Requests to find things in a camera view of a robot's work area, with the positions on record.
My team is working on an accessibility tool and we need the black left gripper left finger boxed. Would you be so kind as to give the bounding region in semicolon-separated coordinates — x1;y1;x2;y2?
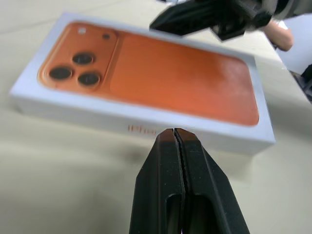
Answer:
128;128;186;234

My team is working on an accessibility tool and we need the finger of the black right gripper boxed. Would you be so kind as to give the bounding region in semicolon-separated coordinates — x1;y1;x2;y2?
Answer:
148;0;247;37

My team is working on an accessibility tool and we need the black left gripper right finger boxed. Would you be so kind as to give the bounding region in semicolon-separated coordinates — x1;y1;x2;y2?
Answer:
175;128;251;234

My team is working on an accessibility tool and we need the dark blurred object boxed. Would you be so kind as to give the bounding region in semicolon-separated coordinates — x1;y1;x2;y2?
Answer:
289;63;312;104

